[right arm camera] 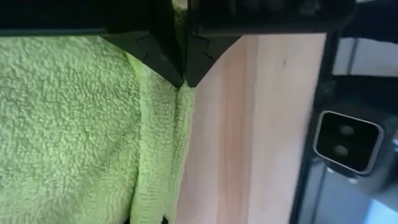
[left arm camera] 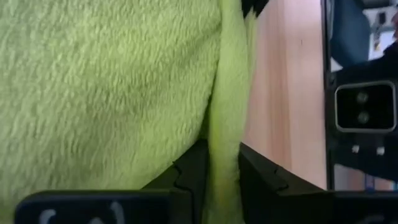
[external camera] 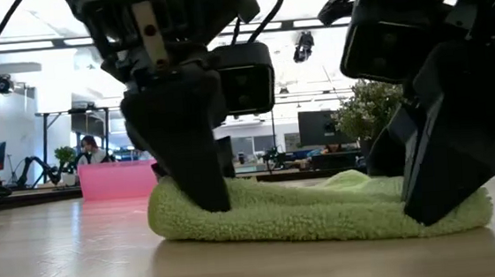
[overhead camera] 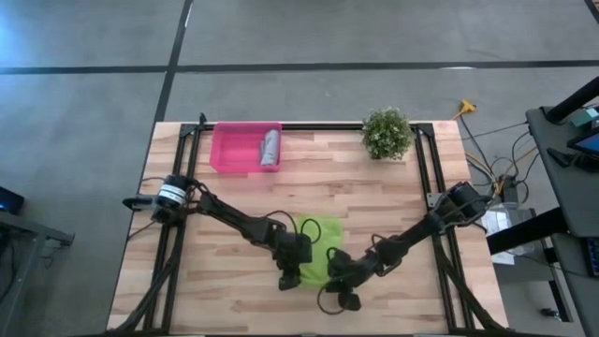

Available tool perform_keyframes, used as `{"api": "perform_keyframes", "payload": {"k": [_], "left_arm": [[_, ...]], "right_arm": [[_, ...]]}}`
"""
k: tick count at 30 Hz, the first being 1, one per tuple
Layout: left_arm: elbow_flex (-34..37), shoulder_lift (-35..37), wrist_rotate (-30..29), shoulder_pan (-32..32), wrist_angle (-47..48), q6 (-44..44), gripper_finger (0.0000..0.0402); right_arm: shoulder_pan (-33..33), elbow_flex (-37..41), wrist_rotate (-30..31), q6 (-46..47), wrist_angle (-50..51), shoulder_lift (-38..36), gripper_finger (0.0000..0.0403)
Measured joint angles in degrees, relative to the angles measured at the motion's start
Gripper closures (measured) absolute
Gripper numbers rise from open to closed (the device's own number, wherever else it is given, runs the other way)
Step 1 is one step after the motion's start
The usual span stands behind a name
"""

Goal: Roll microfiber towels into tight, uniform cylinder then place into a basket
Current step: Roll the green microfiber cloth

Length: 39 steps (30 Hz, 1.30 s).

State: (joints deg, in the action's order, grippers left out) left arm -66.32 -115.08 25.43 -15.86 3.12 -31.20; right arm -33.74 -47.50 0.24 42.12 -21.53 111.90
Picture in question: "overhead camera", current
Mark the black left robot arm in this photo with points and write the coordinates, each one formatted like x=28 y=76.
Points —
x=234 y=217

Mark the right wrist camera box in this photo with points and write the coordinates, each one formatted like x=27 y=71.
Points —
x=338 y=257

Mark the grey microfiber towel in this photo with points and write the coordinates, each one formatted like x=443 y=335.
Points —
x=270 y=147

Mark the black desk leg bar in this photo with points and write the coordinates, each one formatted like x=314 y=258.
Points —
x=529 y=231

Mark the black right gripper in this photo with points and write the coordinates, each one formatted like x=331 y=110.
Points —
x=351 y=276

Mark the small black floor object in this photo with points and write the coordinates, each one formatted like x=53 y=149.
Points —
x=547 y=312

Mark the black monitor pole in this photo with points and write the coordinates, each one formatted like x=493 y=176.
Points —
x=573 y=100

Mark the black metal table frame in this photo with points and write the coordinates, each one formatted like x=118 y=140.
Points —
x=327 y=126

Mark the pink plastic basket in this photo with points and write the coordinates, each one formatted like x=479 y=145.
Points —
x=234 y=150

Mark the grey side desk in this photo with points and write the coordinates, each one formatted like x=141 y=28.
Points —
x=575 y=201

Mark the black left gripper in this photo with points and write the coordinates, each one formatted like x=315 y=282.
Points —
x=292 y=253

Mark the tablet with blue screen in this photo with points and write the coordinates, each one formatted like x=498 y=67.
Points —
x=587 y=144

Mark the black box with blue light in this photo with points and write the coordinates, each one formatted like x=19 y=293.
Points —
x=11 y=201

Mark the dark keyboard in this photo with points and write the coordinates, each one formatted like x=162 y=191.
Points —
x=594 y=257

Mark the green microfiber towel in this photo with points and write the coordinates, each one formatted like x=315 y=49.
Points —
x=325 y=238

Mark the black power strip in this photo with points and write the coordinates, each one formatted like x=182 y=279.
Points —
x=509 y=189

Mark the teal box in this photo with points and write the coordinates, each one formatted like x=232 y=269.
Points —
x=587 y=117

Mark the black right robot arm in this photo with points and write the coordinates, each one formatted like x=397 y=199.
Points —
x=412 y=236

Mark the grey metal stand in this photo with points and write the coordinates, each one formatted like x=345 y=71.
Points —
x=28 y=229

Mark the potted artificial plant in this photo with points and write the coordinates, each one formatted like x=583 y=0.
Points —
x=387 y=133

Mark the small black desk device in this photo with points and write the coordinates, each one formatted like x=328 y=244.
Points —
x=559 y=158

